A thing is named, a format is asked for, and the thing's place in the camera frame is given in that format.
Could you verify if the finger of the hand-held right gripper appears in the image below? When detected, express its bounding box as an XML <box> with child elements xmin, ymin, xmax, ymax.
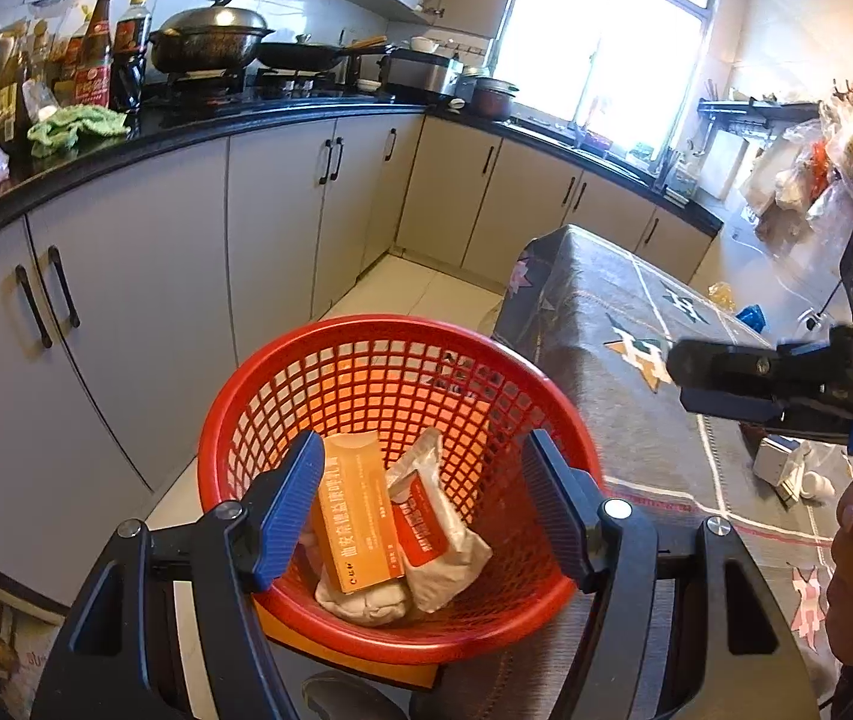
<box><xmin>666</xmin><ymin>330</ymin><xmax>853</xmax><ymax>395</ymax></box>
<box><xmin>684</xmin><ymin>388</ymin><xmax>788</xmax><ymax>422</ymax></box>

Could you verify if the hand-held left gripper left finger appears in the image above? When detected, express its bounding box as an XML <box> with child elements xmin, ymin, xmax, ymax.
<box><xmin>30</xmin><ymin>431</ymin><xmax>327</xmax><ymax>720</ymax></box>

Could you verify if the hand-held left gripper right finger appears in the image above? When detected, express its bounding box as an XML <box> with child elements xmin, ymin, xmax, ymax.
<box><xmin>520</xmin><ymin>427</ymin><xmax>821</xmax><ymax>720</ymax></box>

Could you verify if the orange medicine box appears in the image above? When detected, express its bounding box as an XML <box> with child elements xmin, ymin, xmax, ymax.
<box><xmin>319</xmin><ymin>431</ymin><xmax>417</xmax><ymax>596</ymax></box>

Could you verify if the red and white wipes packet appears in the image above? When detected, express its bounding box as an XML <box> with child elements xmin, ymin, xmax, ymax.
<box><xmin>385</xmin><ymin>427</ymin><xmax>494</xmax><ymax>614</ymax></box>

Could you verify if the cream knitted cloth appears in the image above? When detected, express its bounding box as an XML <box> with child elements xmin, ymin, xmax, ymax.
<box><xmin>298</xmin><ymin>525</ymin><xmax>417</xmax><ymax>628</ymax></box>

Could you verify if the red plastic mesh basket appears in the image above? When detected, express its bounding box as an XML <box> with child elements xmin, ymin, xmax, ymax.
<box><xmin>197</xmin><ymin>315</ymin><xmax>606</xmax><ymax>667</ymax></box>

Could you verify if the small white box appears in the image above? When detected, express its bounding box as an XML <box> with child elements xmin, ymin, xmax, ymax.
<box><xmin>752</xmin><ymin>435</ymin><xmax>810</xmax><ymax>488</ymax></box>

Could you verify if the grey printed tablecloth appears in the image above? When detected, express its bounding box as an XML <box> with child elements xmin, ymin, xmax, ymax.
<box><xmin>492</xmin><ymin>225</ymin><xmax>848</xmax><ymax>720</ymax></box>

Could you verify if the orange stool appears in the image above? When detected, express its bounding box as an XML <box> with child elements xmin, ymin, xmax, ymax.
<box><xmin>253</xmin><ymin>591</ymin><xmax>442</xmax><ymax>691</ymax></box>

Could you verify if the clear plastic bags pile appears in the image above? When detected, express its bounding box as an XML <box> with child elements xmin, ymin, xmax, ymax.
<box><xmin>741</xmin><ymin>97</ymin><xmax>853</xmax><ymax>241</ymax></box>

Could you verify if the row of grey cabinet doors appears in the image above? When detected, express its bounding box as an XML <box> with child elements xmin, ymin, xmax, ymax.
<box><xmin>0</xmin><ymin>109</ymin><xmax>720</xmax><ymax>616</ymax></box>

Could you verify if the kitchen window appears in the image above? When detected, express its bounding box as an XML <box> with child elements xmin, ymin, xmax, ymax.
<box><xmin>497</xmin><ymin>0</ymin><xmax>725</xmax><ymax>166</ymax></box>

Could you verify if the dark brown pot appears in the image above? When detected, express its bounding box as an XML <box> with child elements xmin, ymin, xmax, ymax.
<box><xmin>471</xmin><ymin>77</ymin><xmax>521</xmax><ymax>121</ymax></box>

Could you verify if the black kitchen countertop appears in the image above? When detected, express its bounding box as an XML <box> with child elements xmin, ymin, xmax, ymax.
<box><xmin>0</xmin><ymin>86</ymin><xmax>725</xmax><ymax>271</ymax></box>

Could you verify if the silver rice cooker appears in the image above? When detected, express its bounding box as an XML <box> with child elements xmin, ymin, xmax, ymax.
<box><xmin>377</xmin><ymin>49</ymin><xmax>465</xmax><ymax>99</ymax></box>

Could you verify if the black gas stove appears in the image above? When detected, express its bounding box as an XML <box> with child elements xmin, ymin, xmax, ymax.
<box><xmin>145</xmin><ymin>67</ymin><xmax>367</xmax><ymax>110</ymax></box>

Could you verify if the green dish cloth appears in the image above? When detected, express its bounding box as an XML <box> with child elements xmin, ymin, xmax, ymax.
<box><xmin>27</xmin><ymin>105</ymin><xmax>129</xmax><ymax>159</ymax></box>

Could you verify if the black frying pan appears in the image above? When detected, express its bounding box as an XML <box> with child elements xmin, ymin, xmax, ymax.
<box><xmin>255</xmin><ymin>34</ymin><xmax>390</xmax><ymax>73</ymax></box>

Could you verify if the steel wok with lid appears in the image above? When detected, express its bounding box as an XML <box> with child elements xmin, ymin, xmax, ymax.
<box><xmin>147</xmin><ymin>0</ymin><xmax>277</xmax><ymax>76</ymax></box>

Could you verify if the dark soy bottle yellow cap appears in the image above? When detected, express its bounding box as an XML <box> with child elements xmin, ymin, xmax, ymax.
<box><xmin>111</xmin><ymin>0</ymin><xmax>154</xmax><ymax>113</ymax></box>

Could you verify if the brown sauce bottle red label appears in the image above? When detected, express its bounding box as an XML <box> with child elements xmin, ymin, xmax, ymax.
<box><xmin>75</xmin><ymin>0</ymin><xmax>118</xmax><ymax>110</ymax></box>

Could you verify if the group of small seasoning bottles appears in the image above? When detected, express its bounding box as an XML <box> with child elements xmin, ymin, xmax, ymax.
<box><xmin>0</xmin><ymin>15</ymin><xmax>86</xmax><ymax>152</ymax></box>

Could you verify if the black wall dish rack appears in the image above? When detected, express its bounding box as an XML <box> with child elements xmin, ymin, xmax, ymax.
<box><xmin>696</xmin><ymin>79</ymin><xmax>853</xmax><ymax>196</ymax></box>

